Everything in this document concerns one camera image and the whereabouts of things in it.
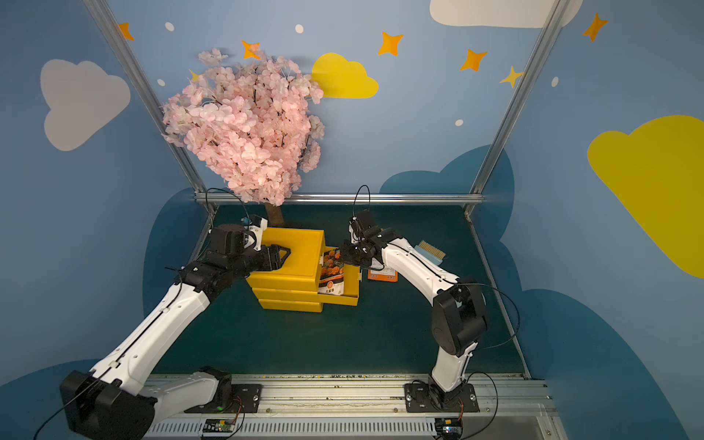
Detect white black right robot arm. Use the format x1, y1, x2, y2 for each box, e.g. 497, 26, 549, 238
341, 210, 489, 398

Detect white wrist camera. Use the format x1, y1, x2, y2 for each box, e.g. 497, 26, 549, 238
247, 216, 269, 251
349, 216, 363, 243

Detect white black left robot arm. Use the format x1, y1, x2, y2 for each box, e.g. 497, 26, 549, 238
60, 218, 291, 439

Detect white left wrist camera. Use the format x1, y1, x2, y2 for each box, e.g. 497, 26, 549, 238
247, 216, 269, 251

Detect yellow plastic drawer cabinet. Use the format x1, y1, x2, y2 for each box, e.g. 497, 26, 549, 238
247, 227, 325, 313

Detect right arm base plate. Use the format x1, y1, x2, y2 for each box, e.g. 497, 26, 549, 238
403, 379, 480, 414

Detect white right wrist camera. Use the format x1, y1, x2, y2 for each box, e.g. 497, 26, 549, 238
349, 216, 363, 243

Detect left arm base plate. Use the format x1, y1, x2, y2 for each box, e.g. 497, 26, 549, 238
189, 383, 263, 414

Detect orange bordered seed bag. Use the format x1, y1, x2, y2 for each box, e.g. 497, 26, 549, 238
368, 268, 399, 282

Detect aluminium frame rail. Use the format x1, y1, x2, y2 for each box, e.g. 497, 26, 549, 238
194, 191, 485, 207

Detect pink blossom artificial tree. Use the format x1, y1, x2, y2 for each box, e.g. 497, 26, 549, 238
162, 48, 325, 227

